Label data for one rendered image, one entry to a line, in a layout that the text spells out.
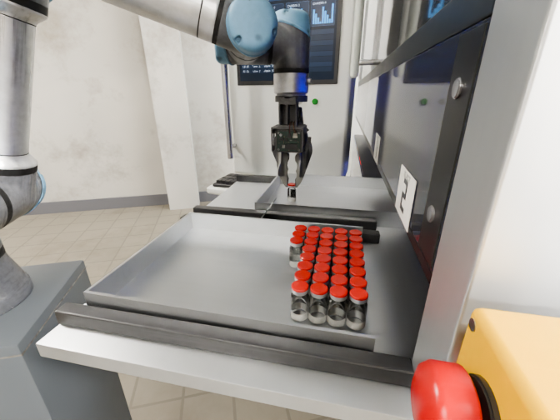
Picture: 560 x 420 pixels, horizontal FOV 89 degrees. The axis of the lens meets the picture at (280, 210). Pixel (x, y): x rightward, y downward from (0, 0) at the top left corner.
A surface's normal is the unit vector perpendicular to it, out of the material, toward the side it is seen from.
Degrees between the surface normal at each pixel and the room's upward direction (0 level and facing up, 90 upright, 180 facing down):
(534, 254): 90
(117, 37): 90
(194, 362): 0
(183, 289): 0
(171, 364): 0
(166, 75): 90
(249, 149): 90
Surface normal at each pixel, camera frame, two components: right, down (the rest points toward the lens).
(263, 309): 0.00, -0.93
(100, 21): 0.22, 0.36
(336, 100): -0.32, 0.36
